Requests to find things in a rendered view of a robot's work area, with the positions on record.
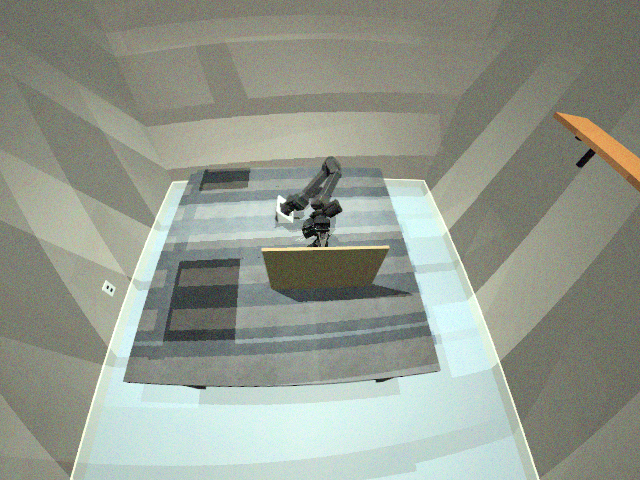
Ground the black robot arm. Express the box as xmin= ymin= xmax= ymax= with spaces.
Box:
xmin=279 ymin=156 xmax=342 ymax=239

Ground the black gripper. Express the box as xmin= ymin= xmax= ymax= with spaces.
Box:
xmin=313 ymin=217 xmax=330 ymax=247

